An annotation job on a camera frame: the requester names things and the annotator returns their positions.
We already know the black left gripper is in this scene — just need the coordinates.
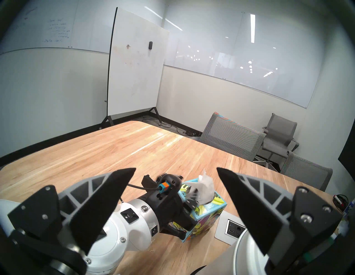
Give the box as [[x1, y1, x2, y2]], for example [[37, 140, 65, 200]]
[[137, 190, 206, 241]]

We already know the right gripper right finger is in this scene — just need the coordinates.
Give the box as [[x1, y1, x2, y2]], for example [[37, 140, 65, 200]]
[[216, 167, 343, 274]]

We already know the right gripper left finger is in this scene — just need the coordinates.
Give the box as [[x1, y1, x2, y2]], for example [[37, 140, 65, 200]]
[[8, 167, 136, 256]]

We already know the colourful patterned tissue box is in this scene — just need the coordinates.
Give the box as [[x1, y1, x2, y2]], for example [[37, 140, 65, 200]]
[[171, 179, 227, 243]]

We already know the white table outlet plate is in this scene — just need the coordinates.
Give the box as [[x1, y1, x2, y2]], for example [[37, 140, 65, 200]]
[[214, 211, 247, 246]]

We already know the wide grey mesh chair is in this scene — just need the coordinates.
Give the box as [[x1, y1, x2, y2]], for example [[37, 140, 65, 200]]
[[198, 112, 267, 162]]

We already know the grey swivel office chair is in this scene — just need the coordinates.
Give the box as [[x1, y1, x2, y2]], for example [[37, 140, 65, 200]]
[[254, 113, 300, 168]]

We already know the whiteboard cleaner spray bottle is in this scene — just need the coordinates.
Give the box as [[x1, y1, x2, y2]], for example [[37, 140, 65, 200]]
[[344, 197, 355, 218]]

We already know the rolling whiteboard on stand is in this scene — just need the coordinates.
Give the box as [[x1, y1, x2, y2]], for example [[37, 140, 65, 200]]
[[99, 7, 170, 129]]

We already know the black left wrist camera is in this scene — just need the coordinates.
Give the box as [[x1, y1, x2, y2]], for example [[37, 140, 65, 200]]
[[155, 173, 184, 195]]

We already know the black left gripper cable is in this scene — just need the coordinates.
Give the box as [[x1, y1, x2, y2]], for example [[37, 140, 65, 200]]
[[119, 175, 169, 204]]

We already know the bundle of floor cables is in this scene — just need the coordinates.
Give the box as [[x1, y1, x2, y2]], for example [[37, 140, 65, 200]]
[[141, 116, 203, 138]]

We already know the long glass wall board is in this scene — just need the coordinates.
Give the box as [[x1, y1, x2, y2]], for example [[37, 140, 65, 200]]
[[163, 10, 325, 109]]

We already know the wall whiteboard with writing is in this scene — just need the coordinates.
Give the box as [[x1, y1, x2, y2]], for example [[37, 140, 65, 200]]
[[0, 0, 167, 54]]

